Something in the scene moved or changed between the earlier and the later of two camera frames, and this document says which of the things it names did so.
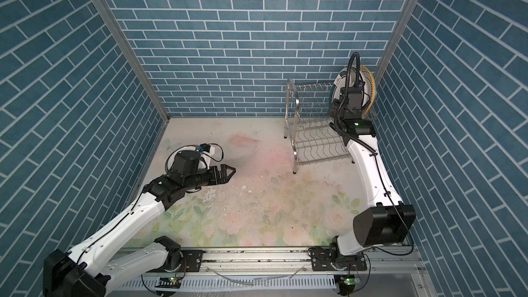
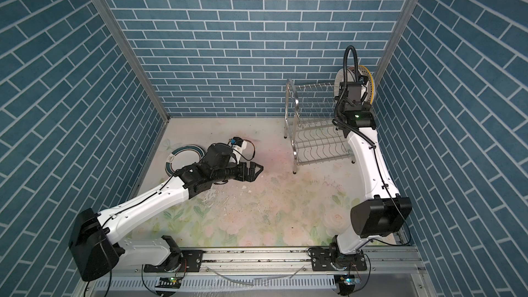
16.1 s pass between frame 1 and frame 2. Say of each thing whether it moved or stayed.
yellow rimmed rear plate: stayed
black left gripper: moved
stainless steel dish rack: stayed
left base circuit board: stayed
